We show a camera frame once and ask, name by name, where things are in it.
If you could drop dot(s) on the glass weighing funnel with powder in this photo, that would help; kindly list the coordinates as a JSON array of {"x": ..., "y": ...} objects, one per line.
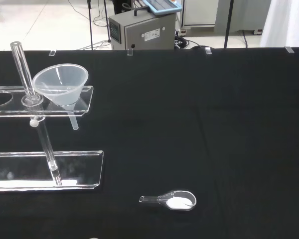
[{"x": 179, "y": 202}]

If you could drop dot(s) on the translucent plastic funnel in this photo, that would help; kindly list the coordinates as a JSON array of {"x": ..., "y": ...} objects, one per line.
[{"x": 64, "y": 84}]

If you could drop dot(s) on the clear acrylic funnel stand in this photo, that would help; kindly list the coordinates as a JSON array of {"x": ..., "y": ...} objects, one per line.
[{"x": 27, "y": 169}]

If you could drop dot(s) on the black bench cloth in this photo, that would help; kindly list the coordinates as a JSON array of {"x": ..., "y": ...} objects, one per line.
[{"x": 189, "y": 137}]

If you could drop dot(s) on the clear cloth clip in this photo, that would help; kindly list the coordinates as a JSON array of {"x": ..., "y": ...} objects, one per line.
[
  {"x": 52, "y": 53},
  {"x": 289, "y": 49},
  {"x": 208, "y": 50},
  {"x": 130, "y": 52}
]

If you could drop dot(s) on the grey metal control cabinet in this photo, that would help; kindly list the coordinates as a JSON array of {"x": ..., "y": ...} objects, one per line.
[{"x": 149, "y": 32}]

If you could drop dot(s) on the black tripod pole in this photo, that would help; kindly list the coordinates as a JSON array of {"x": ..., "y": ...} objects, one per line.
[
  {"x": 228, "y": 25},
  {"x": 106, "y": 22},
  {"x": 90, "y": 25}
]

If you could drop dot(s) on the blue grey teach pendant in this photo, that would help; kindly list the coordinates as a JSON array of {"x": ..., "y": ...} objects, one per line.
[{"x": 164, "y": 6}]

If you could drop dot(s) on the black box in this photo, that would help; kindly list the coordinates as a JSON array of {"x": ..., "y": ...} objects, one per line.
[{"x": 122, "y": 6}]

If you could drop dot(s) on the white cabinet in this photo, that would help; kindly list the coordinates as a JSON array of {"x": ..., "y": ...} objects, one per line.
[{"x": 199, "y": 12}]

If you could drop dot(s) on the white curtain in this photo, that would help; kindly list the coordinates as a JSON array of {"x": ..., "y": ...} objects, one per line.
[{"x": 286, "y": 22}]

